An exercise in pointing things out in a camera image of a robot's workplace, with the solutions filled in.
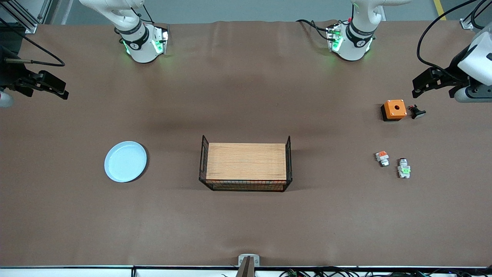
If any black wire basket wooden base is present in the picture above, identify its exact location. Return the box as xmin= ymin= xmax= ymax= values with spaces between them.
xmin=199 ymin=135 xmax=293 ymax=192

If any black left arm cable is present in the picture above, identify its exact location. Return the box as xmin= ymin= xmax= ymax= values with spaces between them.
xmin=417 ymin=0 xmax=479 ymax=81

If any black looped cable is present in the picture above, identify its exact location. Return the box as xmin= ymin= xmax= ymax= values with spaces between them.
xmin=471 ymin=0 xmax=492 ymax=30

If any aluminium frame profile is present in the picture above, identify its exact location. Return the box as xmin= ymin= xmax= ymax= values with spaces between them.
xmin=0 ymin=0 xmax=68 ymax=34

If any white push-button switch green block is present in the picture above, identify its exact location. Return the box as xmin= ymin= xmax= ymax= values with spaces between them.
xmin=397 ymin=158 xmax=411 ymax=179

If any white table edge rail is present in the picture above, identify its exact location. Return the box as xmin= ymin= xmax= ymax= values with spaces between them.
xmin=0 ymin=265 xmax=492 ymax=277

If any black cable bundle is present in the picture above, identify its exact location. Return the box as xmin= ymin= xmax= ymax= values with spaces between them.
xmin=279 ymin=266 xmax=492 ymax=277

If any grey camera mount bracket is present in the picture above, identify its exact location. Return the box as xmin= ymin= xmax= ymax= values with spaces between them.
xmin=238 ymin=254 xmax=260 ymax=277

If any black left base cable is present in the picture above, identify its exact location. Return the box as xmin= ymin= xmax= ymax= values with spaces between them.
xmin=295 ymin=18 xmax=334 ymax=42

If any orange push-button enclosure box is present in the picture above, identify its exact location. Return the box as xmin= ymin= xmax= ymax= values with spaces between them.
xmin=381 ymin=99 xmax=408 ymax=122

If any light blue round plate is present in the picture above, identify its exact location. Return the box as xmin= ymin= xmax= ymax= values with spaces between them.
xmin=104 ymin=141 xmax=148 ymax=183

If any black square push-button white cap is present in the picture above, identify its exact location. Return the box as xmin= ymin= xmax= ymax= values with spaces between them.
xmin=407 ymin=104 xmax=427 ymax=120

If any brown table cover sheet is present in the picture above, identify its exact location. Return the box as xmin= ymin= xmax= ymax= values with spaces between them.
xmin=0 ymin=20 xmax=492 ymax=268

